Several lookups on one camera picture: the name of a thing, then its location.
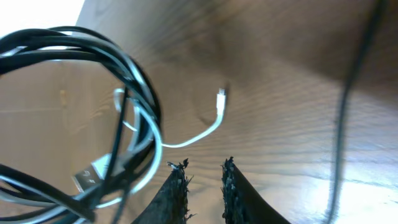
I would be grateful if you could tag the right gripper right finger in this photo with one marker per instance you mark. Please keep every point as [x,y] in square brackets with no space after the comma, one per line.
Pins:
[242,203]

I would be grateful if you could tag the cardboard box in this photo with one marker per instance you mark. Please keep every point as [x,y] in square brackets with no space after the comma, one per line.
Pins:
[57,117]

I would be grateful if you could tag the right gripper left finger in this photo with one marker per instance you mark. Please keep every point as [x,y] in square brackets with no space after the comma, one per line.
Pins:
[170,204]

